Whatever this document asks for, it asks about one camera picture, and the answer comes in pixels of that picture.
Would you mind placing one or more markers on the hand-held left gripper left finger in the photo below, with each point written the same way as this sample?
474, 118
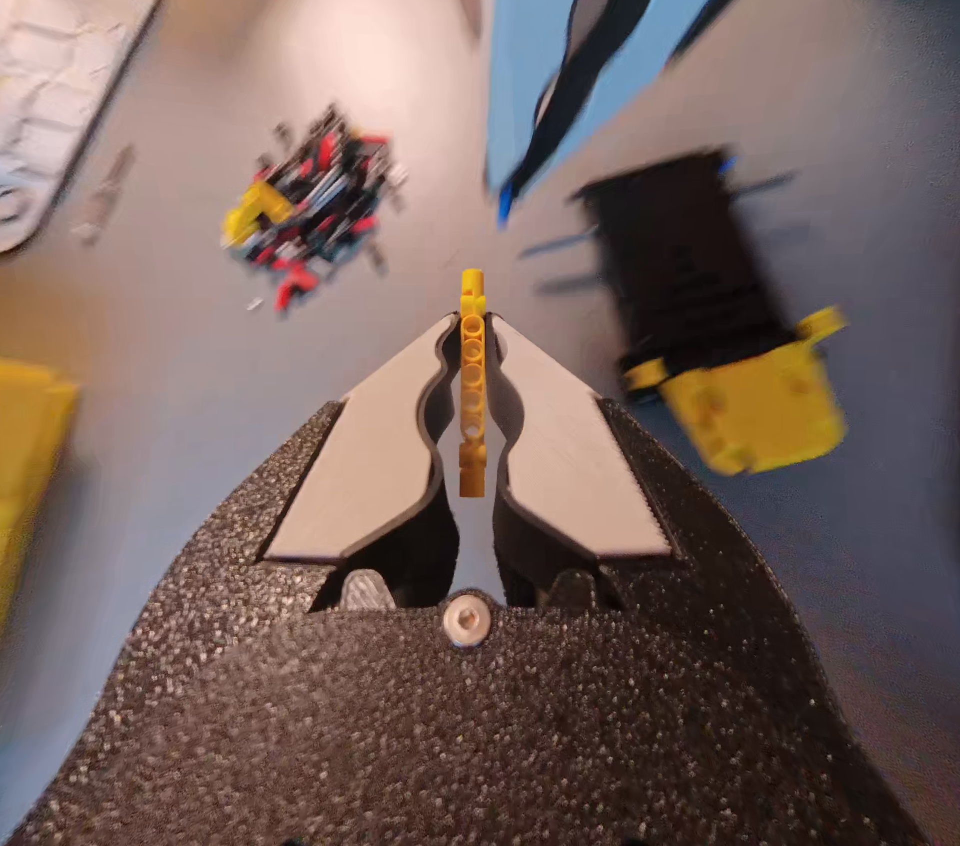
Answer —
360, 471

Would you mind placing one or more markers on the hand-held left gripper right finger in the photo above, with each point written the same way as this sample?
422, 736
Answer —
577, 471

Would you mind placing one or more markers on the long yellow building beam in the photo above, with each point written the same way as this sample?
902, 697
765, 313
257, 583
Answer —
472, 366

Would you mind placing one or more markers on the blue building pin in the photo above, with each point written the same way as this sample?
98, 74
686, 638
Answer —
508, 201

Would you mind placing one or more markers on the pile of small building parts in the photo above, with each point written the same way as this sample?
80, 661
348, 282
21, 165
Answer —
315, 208

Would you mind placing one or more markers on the grey desk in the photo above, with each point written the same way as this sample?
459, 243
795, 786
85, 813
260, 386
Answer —
187, 373

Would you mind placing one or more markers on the yellow black toy robot body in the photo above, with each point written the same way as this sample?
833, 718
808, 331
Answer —
675, 276

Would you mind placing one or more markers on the thin grey axle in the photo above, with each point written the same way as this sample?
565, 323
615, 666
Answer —
559, 246

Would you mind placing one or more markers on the yellow plastic bin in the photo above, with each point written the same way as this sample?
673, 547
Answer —
30, 486

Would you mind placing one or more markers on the white printed mat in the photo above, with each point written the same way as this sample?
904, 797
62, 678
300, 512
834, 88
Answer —
60, 73

